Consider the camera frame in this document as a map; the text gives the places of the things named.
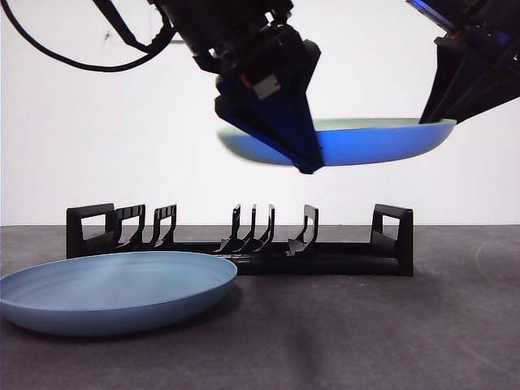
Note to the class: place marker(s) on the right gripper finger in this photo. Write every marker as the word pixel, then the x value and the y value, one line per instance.
pixel 445 73
pixel 487 81

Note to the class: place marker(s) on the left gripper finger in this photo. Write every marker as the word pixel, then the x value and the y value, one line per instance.
pixel 276 122
pixel 302 69

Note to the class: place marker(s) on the green round plate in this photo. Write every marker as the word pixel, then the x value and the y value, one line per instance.
pixel 365 144

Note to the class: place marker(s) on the blue round plate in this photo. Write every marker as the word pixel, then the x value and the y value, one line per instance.
pixel 113 292

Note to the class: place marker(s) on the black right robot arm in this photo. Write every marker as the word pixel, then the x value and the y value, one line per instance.
pixel 475 20

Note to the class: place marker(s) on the black plastic plate rack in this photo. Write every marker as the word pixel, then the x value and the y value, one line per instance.
pixel 353 262

